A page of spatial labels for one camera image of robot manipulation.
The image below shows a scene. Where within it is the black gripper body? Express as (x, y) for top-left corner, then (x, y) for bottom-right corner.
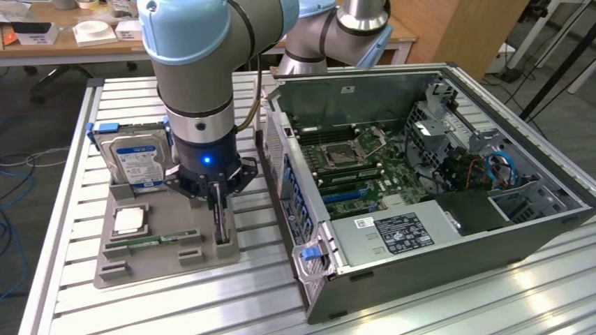
(172, 131), (246, 184)

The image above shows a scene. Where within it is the black graphics card metal bracket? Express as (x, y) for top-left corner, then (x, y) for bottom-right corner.
(210, 188), (234, 245)

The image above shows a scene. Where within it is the grey parts rack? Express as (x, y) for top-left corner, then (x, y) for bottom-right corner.
(95, 142), (242, 290)

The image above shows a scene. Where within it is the hard disk blue caddy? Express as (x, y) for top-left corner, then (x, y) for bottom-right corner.
(86, 118), (178, 193)

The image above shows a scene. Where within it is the silver CPU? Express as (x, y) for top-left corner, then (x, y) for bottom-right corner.
(114, 209), (147, 235)

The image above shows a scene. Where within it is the green RAM stick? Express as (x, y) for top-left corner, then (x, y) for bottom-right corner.
(320, 169), (382, 186)
(106, 230), (199, 249)

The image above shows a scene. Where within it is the CPU socket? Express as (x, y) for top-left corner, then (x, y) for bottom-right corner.
(324, 141), (363, 168)

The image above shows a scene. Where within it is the blue expansion slot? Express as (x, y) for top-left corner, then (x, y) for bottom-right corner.
(323, 189), (366, 207)

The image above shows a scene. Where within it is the grey power supply unit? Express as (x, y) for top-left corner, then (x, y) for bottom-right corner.
(330, 200), (463, 268)

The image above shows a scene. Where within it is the metal socket cover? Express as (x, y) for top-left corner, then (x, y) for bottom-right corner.
(354, 127), (388, 155)

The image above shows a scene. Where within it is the green motherboard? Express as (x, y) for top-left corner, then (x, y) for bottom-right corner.
(292, 114), (438, 221)

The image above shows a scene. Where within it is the black office chair base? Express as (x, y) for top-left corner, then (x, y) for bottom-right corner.
(23, 62), (98, 105)

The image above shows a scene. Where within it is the small white box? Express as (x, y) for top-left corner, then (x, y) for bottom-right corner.
(115, 19), (144, 41)

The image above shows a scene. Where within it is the metal disk bay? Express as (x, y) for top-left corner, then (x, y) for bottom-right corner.
(487, 176), (572, 226)
(403, 100), (475, 182)

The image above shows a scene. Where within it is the white round holder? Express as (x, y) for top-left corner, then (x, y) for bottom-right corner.
(72, 20), (119, 47)

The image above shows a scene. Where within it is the wooden desk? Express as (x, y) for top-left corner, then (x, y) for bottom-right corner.
(0, 0), (419, 76)

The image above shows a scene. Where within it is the dark grey PC case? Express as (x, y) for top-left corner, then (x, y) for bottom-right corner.
(252, 62), (596, 324)

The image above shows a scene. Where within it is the black plastic shroud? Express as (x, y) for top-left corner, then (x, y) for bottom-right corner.
(426, 190), (511, 237)

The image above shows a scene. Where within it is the white box black lid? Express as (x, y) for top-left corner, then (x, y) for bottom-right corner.
(10, 21), (60, 46)

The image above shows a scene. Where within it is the orange box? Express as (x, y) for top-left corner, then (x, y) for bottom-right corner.
(0, 24), (20, 50)

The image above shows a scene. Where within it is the white floor box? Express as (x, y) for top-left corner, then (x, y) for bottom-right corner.
(487, 43), (518, 76)

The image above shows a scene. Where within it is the wooden cabinet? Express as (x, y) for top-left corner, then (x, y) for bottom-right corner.
(410, 0), (532, 76)

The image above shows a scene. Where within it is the black stand pole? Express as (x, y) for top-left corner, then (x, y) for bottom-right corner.
(519, 0), (596, 123)

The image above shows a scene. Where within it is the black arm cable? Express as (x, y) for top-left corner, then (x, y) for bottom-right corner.
(227, 0), (264, 132)

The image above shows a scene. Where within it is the white floor cable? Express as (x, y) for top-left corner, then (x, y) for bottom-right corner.
(0, 148), (71, 168)

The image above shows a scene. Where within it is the blue floor cable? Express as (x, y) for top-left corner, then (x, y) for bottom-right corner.
(0, 167), (36, 301)

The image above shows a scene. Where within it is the red wire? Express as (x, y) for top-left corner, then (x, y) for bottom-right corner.
(468, 158), (488, 191)

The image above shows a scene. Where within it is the blue data wire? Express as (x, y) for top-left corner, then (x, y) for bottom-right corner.
(483, 149), (520, 191)

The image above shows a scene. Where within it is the white table frame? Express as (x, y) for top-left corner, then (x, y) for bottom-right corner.
(506, 0), (596, 95)

